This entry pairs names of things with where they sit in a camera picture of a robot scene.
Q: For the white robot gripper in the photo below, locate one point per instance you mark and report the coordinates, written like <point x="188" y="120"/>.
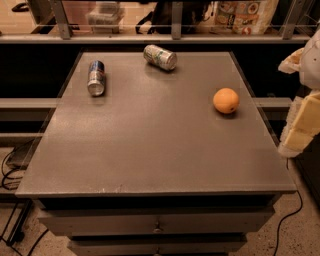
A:
<point x="312" y="65"/>

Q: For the orange fruit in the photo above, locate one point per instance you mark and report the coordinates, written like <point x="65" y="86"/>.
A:
<point x="226" y="101"/>

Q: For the green silver soda can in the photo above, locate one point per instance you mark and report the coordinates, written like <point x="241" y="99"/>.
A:
<point x="160" y="57"/>

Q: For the blue silver redbull can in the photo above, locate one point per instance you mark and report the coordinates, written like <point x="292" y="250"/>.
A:
<point x="96" y="78"/>

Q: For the colourful snack bag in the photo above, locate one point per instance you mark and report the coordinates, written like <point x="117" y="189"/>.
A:
<point x="249" y="17"/>

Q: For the upper grey drawer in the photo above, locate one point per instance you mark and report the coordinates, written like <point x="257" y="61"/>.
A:
<point x="156" y="222"/>

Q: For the grey drawer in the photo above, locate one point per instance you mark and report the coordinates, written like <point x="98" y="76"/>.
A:
<point x="156" y="222"/>
<point x="152" y="246"/>

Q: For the black bag on shelf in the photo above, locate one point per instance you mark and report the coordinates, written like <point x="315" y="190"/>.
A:
<point x="166" y="14"/>

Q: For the grey drawer cabinet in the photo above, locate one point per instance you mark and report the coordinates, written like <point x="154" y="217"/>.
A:
<point x="154" y="140"/>

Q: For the clear plastic container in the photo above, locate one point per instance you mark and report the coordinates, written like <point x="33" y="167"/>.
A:
<point x="105" y="17"/>

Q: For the lower grey drawer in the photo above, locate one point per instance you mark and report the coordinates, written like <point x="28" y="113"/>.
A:
<point x="152" y="246"/>

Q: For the grey metal shelf rail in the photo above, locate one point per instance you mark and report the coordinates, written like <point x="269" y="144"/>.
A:
<point x="64" y="21"/>

